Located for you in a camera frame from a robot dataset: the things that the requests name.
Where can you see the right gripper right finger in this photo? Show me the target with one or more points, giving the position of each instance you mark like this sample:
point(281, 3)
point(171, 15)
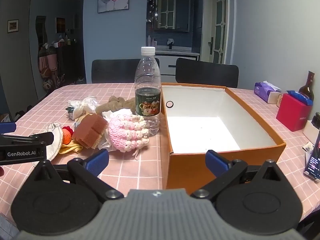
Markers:
point(227, 173)

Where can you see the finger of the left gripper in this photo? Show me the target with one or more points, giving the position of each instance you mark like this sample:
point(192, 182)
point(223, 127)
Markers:
point(7, 127)

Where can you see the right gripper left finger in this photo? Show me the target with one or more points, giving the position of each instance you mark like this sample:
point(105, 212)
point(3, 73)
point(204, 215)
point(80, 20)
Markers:
point(86, 172)

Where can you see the white cloth pouch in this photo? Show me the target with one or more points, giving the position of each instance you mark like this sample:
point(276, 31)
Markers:
point(53, 149)

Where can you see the brown bear sponge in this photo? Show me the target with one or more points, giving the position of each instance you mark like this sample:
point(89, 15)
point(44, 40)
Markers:
point(90, 131)

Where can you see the orange crochet ball toy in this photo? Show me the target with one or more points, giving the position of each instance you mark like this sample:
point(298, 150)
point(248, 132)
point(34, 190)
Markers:
point(67, 135)

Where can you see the pink crochet plush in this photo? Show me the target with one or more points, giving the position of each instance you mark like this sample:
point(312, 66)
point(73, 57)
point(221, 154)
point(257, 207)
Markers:
point(127, 131)

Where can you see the orange cardboard box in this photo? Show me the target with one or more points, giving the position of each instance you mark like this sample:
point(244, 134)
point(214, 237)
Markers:
point(198, 118)

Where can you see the white plastic bag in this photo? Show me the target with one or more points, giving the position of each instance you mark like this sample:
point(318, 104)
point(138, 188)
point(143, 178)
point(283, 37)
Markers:
point(78, 108)

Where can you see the brown plush toy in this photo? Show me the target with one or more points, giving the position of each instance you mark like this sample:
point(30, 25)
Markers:
point(116, 103)

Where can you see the pink checked tablecloth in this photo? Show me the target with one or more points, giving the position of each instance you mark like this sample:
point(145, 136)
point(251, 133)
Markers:
point(124, 172)

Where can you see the smartphone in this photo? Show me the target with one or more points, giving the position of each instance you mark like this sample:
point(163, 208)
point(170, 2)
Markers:
point(312, 167)

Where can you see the purple tissue pack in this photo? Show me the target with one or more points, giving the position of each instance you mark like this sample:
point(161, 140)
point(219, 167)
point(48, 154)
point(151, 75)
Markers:
point(267, 91)

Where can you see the red box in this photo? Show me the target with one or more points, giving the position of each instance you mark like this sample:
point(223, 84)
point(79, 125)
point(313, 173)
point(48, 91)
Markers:
point(292, 113)

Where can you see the small framed picture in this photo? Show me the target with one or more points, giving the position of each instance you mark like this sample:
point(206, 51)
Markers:
point(13, 26)

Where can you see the blue crumpled bag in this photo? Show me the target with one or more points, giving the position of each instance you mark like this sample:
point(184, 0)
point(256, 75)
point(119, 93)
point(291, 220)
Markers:
point(300, 97)

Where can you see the clear plastic water bottle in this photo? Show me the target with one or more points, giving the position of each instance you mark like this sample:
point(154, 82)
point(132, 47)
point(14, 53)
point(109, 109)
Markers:
point(148, 89)

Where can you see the black chair right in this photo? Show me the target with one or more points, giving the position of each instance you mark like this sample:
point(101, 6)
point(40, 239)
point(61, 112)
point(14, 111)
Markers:
point(206, 73)

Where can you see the brown glass bottle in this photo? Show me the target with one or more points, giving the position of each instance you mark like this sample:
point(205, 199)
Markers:
point(306, 90)

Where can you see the white cabinet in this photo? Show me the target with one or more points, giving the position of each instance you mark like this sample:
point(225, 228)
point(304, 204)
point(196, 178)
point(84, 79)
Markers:
point(167, 62)

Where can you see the white glass door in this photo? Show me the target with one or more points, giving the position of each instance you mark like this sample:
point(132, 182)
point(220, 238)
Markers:
point(218, 31)

